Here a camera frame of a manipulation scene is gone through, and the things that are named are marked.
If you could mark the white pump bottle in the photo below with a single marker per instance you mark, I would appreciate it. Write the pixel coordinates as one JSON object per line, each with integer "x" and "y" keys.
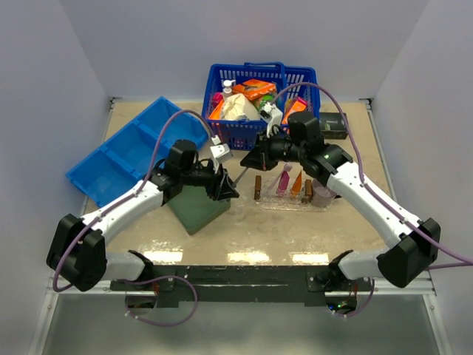
{"x": 227, "y": 88}

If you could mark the orange scrub sponge pack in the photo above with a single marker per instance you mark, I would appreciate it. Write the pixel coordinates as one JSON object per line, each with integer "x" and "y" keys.
{"x": 217, "y": 111}

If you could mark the orange toothpaste tube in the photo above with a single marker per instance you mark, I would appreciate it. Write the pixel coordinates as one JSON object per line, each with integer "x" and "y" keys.
{"x": 296, "y": 187}

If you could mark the black box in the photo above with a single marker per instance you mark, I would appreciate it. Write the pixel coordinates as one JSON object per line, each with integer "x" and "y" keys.
{"x": 332, "y": 125}

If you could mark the pink carton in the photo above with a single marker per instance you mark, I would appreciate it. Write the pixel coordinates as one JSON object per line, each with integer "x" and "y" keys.
{"x": 216, "y": 100}

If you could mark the purple translucent cup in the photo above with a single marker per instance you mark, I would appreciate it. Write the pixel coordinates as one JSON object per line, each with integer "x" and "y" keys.
{"x": 322, "y": 196}

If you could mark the crumpled beige paper bag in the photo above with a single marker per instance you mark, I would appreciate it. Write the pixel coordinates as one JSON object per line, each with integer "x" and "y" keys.
{"x": 239, "y": 108}

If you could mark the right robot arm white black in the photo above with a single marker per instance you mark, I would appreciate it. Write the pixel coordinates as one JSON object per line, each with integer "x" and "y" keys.
{"x": 409, "y": 241}

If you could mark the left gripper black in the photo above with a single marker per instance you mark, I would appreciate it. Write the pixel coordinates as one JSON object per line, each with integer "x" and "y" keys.
{"x": 226, "y": 191}

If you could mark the orange pink snack box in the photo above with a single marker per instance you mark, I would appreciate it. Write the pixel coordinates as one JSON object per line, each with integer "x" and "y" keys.
{"x": 296, "y": 104}

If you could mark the clear glass tray wooden handles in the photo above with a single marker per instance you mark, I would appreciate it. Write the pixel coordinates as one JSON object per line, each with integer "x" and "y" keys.
{"x": 268, "y": 199}

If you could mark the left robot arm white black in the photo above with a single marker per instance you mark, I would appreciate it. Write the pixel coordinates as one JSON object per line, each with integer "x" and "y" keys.
{"x": 78, "y": 251}

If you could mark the pink toothpaste tube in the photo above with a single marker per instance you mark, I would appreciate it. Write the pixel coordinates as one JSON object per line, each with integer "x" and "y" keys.
{"x": 283, "y": 181}

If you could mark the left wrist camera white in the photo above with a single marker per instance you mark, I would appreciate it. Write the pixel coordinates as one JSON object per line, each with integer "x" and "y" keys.
{"x": 220, "y": 152}

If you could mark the dark blue shopping basket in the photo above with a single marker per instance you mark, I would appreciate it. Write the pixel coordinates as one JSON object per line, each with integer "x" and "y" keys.
{"x": 241, "y": 135}

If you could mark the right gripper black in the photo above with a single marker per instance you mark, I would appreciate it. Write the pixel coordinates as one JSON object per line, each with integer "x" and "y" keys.
{"x": 256, "y": 159}

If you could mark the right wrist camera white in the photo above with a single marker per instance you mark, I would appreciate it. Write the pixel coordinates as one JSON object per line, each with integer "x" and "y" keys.
{"x": 272, "y": 115}

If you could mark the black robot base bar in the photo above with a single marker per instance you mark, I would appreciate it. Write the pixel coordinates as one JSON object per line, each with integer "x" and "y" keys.
{"x": 262, "y": 284}

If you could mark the orange cardboard box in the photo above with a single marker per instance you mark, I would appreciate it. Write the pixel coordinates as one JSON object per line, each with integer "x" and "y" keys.
{"x": 253, "y": 89}

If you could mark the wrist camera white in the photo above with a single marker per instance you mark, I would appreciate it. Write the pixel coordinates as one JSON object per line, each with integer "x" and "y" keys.
{"x": 220, "y": 152}
{"x": 272, "y": 115}

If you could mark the green soda bottle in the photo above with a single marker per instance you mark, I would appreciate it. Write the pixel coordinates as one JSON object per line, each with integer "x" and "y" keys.
{"x": 263, "y": 100}

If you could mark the green metal tray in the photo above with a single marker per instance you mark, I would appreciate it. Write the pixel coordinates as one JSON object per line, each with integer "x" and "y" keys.
{"x": 195, "y": 210}

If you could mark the grey toothbrush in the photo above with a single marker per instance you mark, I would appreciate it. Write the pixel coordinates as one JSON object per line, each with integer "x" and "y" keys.
{"x": 240, "y": 176}

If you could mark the light blue compartment bin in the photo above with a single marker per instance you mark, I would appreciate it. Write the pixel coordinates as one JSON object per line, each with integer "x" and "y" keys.
{"x": 124, "y": 157}

